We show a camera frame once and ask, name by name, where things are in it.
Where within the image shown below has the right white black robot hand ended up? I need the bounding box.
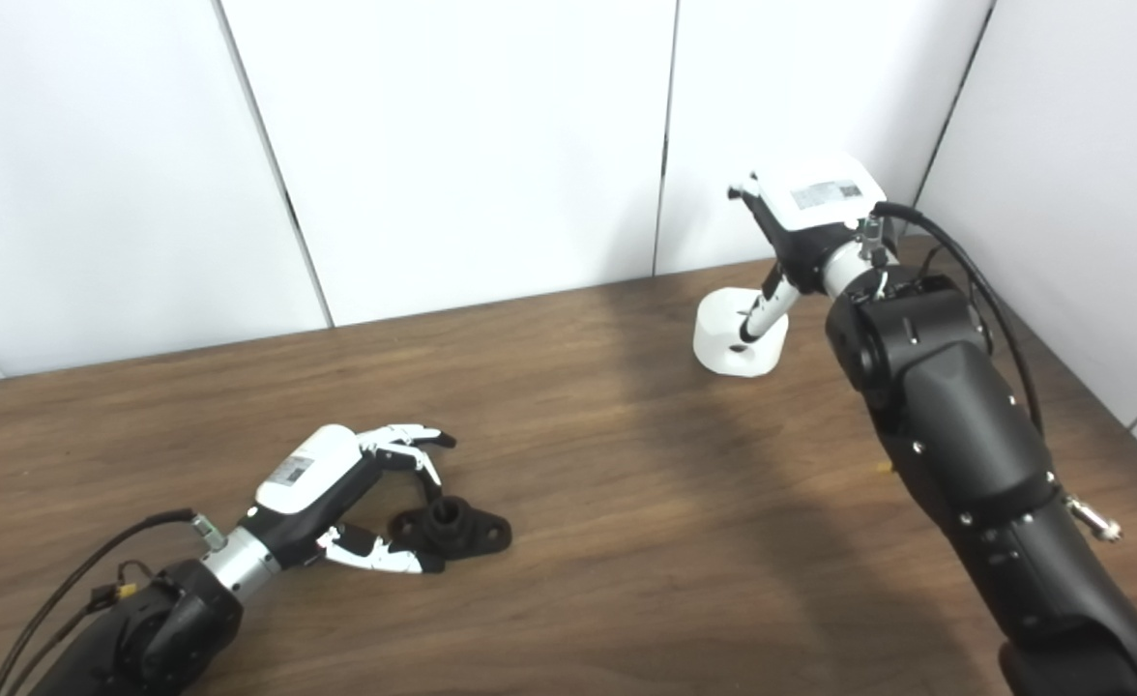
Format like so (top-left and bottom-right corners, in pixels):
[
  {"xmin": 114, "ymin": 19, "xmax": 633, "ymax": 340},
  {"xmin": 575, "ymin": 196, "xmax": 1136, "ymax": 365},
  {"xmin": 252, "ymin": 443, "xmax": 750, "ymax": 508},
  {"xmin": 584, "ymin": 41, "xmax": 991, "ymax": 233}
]
[{"xmin": 726, "ymin": 153, "xmax": 889, "ymax": 347}]

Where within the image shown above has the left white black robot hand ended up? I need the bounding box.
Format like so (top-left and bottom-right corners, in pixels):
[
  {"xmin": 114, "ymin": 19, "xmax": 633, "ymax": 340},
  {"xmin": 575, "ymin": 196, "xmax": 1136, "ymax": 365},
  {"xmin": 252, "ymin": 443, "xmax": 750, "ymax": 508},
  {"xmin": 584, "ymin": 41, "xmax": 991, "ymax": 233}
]
[{"xmin": 238, "ymin": 423, "xmax": 457, "ymax": 575}]

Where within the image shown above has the round white piece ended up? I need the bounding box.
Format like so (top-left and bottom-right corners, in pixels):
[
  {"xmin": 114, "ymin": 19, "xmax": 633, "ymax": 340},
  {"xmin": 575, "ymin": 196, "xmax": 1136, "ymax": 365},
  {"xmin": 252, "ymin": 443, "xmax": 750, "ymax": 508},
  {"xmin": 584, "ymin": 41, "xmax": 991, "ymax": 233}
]
[{"xmin": 692, "ymin": 288, "xmax": 790, "ymax": 378}]

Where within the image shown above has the black flanged holder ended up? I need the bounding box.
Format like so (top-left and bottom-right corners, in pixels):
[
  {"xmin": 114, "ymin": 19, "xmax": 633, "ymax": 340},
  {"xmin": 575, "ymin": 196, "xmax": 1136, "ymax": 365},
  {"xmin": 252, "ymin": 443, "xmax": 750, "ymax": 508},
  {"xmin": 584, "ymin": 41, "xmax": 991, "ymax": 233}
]
[{"xmin": 388, "ymin": 496, "xmax": 513, "ymax": 561}]

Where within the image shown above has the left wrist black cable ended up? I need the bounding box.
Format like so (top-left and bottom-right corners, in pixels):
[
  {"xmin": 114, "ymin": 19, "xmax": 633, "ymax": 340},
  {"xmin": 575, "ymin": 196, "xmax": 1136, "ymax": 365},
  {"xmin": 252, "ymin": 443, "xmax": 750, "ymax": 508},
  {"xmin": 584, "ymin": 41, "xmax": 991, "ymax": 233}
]
[{"xmin": 0, "ymin": 509, "xmax": 229, "ymax": 696}]

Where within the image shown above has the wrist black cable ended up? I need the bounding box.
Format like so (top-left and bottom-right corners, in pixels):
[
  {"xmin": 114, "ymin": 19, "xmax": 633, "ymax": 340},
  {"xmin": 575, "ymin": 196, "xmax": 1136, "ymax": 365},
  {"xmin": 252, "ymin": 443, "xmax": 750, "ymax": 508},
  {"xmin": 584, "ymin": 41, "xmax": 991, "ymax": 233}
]
[
  {"xmin": 859, "ymin": 201, "xmax": 1045, "ymax": 436},
  {"xmin": 0, "ymin": 509, "xmax": 229, "ymax": 696}
]

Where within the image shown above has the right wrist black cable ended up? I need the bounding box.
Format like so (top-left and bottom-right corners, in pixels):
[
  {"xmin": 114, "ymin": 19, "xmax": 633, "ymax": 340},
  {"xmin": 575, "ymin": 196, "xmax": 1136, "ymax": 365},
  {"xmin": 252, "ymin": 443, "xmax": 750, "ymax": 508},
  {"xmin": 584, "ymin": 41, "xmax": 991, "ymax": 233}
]
[{"xmin": 859, "ymin": 201, "xmax": 1045, "ymax": 436}]

